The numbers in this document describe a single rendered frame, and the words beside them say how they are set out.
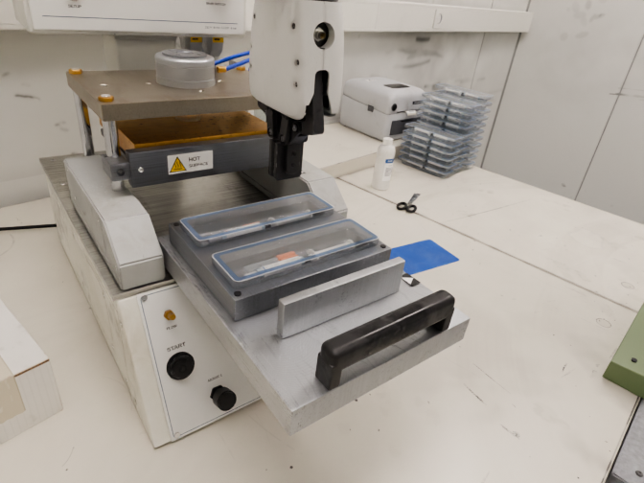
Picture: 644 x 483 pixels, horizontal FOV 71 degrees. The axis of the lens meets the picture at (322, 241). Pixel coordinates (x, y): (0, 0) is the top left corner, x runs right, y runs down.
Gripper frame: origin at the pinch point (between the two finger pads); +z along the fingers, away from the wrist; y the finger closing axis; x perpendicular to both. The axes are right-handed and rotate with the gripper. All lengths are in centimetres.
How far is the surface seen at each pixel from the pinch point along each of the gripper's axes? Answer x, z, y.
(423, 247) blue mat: -49, 34, 17
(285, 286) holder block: 4.5, 9.6, -8.3
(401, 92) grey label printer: -88, 13, 70
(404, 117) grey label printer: -91, 22, 69
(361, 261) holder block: -5.5, 9.7, -8.1
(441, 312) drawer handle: -5.6, 8.9, -19.3
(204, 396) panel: 10.1, 29.9, -0.3
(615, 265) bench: -86, 34, -9
